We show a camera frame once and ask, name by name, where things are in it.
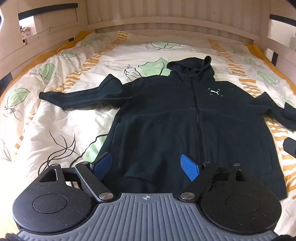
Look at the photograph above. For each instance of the leaf print duvet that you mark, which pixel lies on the leaf print duvet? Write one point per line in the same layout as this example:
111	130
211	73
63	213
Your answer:
69	115

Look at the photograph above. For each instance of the black bed post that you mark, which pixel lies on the black bed post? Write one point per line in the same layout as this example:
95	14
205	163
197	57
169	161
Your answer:
275	58

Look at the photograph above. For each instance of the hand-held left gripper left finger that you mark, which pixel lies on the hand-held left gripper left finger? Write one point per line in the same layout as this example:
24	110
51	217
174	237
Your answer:
103	165

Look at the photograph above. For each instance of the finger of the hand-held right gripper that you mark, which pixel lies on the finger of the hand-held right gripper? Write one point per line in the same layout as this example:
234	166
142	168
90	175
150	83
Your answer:
291	147

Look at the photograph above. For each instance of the black rail strip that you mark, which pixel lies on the black rail strip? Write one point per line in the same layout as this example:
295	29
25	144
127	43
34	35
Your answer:
282	19
47	11

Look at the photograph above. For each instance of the floral item on shelf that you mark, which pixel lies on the floral item on shelf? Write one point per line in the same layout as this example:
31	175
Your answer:
25	33

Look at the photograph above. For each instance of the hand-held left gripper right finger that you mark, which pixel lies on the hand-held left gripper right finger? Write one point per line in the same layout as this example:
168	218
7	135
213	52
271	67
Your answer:
189	167

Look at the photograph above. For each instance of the black zip hoodie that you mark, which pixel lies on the black zip hoodie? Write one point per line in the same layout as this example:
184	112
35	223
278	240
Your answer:
161	115

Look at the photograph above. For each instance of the pale wooden bed frame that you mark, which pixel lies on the pale wooden bed frame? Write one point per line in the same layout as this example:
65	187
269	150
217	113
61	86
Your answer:
161	20

